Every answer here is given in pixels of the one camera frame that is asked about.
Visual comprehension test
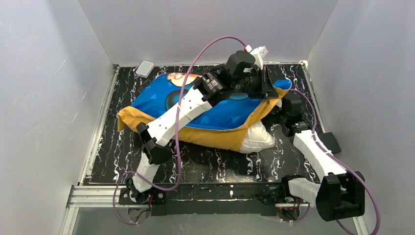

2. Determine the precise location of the black plate on table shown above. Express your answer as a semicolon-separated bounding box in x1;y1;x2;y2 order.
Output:
318;132;342;154

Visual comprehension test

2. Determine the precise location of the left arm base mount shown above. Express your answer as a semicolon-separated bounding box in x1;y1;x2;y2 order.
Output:
116;184;166;206

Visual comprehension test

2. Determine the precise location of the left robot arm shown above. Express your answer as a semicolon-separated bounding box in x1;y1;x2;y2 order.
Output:
118;46;284;195

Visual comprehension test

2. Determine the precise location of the yellow and blue pillowcase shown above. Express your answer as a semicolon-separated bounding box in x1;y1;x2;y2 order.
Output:
117;72;293;153

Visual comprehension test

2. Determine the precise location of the white pillow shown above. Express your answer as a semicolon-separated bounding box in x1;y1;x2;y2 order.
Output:
238;121;276;154

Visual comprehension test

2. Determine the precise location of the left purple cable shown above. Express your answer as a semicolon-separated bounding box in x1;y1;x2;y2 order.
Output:
112;35;248;226

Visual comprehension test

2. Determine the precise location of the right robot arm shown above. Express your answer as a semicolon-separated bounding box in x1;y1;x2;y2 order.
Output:
273;93;365;221

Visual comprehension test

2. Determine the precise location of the aluminium frame rail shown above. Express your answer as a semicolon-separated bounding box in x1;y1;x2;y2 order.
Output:
60;65;120;235

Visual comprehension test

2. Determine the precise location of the small white box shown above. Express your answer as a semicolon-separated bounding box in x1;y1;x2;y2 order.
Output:
135;61;154;78

